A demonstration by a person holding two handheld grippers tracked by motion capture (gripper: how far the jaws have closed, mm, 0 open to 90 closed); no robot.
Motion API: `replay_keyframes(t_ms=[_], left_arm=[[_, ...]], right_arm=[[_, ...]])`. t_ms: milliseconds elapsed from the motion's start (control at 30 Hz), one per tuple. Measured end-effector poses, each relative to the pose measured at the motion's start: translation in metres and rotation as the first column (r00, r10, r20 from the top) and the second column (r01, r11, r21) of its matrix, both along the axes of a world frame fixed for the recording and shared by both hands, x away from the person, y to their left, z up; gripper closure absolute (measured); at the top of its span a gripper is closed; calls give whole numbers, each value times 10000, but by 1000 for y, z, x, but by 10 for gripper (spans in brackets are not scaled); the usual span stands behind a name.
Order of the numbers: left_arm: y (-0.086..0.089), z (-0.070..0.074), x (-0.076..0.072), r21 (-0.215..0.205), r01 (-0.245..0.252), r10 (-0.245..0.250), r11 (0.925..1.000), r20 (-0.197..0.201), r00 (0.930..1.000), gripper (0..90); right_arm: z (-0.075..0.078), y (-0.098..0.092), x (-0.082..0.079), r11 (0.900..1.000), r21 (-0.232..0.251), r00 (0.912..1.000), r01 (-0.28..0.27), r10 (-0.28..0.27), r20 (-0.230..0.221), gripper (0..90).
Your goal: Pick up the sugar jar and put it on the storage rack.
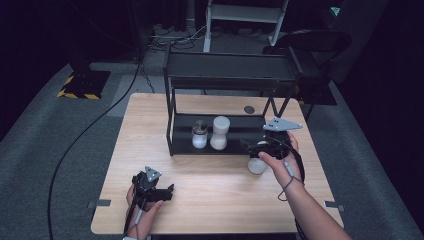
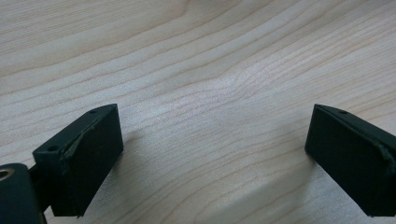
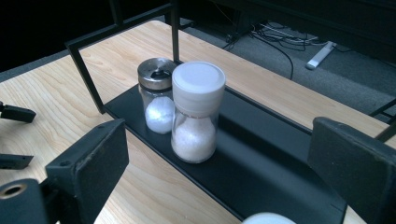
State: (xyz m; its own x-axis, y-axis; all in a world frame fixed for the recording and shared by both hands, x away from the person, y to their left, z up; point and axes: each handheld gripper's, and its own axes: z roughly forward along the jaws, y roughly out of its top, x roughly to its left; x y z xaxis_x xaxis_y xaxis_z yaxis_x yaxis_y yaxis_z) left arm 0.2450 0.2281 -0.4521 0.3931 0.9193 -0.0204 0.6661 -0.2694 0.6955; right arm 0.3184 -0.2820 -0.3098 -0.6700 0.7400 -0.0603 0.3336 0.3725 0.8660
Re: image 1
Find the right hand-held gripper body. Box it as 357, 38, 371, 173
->
249, 116, 304, 160

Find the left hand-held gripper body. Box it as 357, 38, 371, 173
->
131, 165, 168, 204

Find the round glass jar white powder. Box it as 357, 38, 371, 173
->
246, 139, 269, 176

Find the tall jar with white lid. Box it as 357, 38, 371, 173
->
209, 115, 231, 151

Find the glass jar with metal lid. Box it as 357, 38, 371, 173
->
191, 119, 210, 150

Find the black metal two-tier rack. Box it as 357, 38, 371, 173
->
162, 42, 305, 157

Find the person's right hand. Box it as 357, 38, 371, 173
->
257, 131, 301, 190

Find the person's left hand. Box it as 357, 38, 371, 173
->
125, 184, 165, 240

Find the black chair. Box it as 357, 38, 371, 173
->
261, 28, 353, 122

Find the left gripper grey cable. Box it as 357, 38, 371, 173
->
122, 195, 148, 238

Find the gripper grey cable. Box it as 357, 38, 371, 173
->
277, 159, 306, 203
122, 195, 148, 238

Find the right gripper grey cable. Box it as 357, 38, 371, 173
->
277, 159, 306, 203

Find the long black floor cable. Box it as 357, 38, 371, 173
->
47, 56, 143, 240

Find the black yellow striped base plate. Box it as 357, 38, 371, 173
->
56, 69, 112, 101

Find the bundle of floor cables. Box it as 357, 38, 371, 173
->
148, 23, 209, 53

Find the white metal stand frame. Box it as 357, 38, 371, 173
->
202, 0, 290, 53

